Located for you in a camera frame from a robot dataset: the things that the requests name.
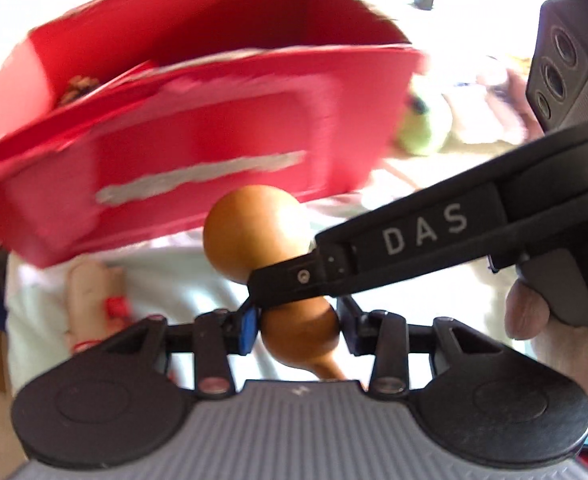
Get wooden stick with red cord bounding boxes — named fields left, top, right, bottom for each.
left=66, top=260, right=129, bottom=356

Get brown pine cone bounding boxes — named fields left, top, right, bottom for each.
left=56, top=75, right=99, bottom=106

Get large red cardboard box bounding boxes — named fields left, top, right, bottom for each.
left=0, top=0, right=427, bottom=268

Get white plush bear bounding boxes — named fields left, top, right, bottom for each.
left=446, top=77, right=507, bottom=153

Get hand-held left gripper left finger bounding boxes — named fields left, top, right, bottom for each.
left=76, top=305, right=261, bottom=401

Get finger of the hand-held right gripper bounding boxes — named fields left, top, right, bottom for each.
left=246, top=247, right=355, bottom=311

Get brown gourd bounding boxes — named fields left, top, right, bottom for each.
left=203, top=185, right=349, bottom=381

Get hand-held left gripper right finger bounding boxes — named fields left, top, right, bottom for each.
left=336, top=297, right=506, bottom=401

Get person's right hand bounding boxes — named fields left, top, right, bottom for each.
left=505, top=280, right=588, bottom=436

